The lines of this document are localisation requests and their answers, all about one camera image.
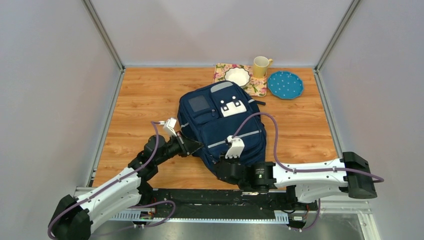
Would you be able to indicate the blue polka dot plate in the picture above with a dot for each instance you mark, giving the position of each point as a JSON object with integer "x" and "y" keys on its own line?
{"x": 285, "y": 85}

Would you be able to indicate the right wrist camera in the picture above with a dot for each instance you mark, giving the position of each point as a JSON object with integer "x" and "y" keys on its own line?
{"x": 236, "y": 147}

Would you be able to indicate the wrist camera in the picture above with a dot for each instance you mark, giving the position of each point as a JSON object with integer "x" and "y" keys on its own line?
{"x": 169, "y": 126}
{"x": 236, "y": 147}

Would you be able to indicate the yellow mug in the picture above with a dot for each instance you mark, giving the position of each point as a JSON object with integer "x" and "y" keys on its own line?
{"x": 260, "y": 66}

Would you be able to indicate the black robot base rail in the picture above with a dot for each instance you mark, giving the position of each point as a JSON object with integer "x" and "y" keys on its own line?
{"x": 225, "y": 205}

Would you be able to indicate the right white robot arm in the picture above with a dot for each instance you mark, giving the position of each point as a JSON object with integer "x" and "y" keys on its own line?
{"x": 305, "y": 182}

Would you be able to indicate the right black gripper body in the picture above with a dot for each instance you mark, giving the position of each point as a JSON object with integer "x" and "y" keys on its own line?
{"x": 229, "y": 161}

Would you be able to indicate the navy blue school backpack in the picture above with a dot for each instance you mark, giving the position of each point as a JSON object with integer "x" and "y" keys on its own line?
{"x": 212, "y": 113}

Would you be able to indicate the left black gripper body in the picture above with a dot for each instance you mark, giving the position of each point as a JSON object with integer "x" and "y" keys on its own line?
{"x": 174, "y": 146}

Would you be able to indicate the floral placemat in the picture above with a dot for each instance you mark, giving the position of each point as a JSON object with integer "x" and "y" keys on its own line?
{"x": 255, "y": 87}

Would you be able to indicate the white scalloped bowl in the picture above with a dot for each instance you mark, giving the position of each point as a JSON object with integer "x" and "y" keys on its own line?
{"x": 238, "y": 76}

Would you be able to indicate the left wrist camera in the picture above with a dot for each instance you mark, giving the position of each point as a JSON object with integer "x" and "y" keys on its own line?
{"x": 169, "y": 126}

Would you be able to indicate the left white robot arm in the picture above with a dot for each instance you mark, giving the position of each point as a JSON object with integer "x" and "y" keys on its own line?
{"x": 76, "y": 218}

